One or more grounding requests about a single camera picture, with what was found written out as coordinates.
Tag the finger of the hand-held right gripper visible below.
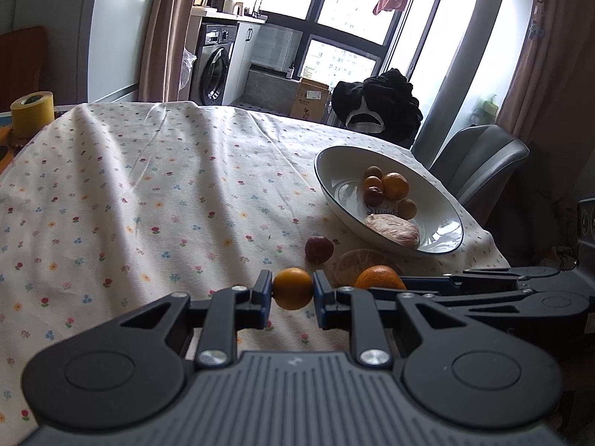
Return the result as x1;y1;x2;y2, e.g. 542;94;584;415
402;267;561;290
369;288;540;310

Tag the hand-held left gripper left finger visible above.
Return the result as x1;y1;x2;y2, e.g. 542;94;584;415
116;269;273;368

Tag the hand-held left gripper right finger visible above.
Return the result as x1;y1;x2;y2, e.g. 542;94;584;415
313;270;466;368

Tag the plastic-wrapped peeled pomelo piece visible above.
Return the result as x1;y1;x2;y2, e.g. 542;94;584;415
334;249;404;287

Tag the large orange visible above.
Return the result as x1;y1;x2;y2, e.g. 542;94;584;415
354;265;407;291

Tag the meat piece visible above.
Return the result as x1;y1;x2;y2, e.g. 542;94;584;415
364;213;420;248

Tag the white plate with dark rim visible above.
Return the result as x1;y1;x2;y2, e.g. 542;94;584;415
314;145;464;255

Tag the grey leather chair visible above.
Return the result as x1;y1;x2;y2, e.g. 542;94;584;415
428;125;531;224

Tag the floral white tablecloth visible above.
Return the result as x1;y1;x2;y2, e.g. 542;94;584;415
0;101;509;433

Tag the pale green container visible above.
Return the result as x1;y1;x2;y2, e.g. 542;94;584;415
472;95;500;126

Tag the black clothing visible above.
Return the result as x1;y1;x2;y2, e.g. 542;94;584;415
331;68;424;147

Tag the printed cardboard box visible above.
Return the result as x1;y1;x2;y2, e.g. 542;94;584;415
290;77;333;119

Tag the pink-brown curtain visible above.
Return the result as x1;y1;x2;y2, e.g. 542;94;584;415
495;0;595;205
138;0;219;103

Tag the grey washing machine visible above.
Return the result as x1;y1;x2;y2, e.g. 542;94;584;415
188;23;239;107

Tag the white kitchen cabinet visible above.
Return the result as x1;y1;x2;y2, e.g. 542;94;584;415
222;21;268;107

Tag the clear plastic bag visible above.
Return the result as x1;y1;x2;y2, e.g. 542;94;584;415
179;46;198;89

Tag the yellow tape roll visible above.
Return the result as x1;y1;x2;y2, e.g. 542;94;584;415
10;89;57;139

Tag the pale blue refrigerator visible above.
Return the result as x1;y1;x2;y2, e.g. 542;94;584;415
0;0;156;105

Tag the brown wooden chair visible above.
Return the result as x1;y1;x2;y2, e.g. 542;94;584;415
0;25;49;114

